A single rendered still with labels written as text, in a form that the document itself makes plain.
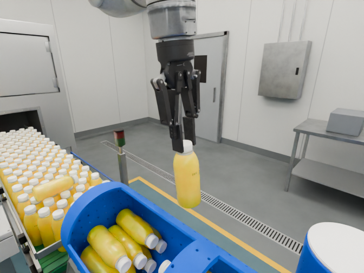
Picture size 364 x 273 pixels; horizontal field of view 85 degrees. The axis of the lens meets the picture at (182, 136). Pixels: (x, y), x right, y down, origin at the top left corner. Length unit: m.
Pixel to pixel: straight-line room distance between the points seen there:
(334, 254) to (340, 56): 2.95
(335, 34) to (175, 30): 3.30
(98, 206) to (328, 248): 0.82
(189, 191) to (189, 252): 0.13
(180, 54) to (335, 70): 3.26
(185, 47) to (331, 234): 0.85
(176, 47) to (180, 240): 0.60
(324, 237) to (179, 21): 0.87
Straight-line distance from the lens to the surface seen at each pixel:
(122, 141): 1.28
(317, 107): 3.63
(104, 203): 0.83
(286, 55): 3.49
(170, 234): 0.79
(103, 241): 0.73
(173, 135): 0.44
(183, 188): 0.51
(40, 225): 1.04
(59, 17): 5.15
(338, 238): 1.00
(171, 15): 0.39
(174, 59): 0.40
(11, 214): 1.43
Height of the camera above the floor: 1.63
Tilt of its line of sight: 20 degrees down
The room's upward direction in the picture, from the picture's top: straight up
